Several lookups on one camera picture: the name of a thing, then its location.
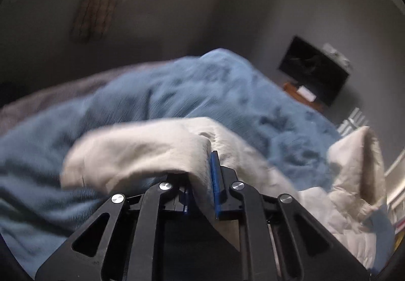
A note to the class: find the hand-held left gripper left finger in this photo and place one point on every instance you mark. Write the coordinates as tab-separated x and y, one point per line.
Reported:
186	202

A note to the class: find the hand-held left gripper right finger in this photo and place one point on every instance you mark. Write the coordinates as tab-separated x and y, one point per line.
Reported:
215	186

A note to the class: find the beige puffer jacket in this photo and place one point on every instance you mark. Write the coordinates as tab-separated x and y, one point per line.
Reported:
142	148

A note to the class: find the blue fleece blanket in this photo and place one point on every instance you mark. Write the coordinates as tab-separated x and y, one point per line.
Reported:
189	88

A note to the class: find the wooden television stand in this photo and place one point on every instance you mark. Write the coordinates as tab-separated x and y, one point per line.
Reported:
291	90

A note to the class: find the white box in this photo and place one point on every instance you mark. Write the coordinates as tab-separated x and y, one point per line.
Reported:
306	93

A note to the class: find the white router with antennas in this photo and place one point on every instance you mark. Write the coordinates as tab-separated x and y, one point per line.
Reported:
351	123

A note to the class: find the black television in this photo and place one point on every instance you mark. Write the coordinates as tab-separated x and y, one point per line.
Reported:
311	69

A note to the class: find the grey bed sheet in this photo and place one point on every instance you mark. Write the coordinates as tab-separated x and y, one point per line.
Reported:
47	94

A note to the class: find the white door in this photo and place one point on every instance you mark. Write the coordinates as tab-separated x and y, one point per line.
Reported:
395	170

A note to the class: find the patterned hanging cloth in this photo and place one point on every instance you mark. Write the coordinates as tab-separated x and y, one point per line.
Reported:
95	12

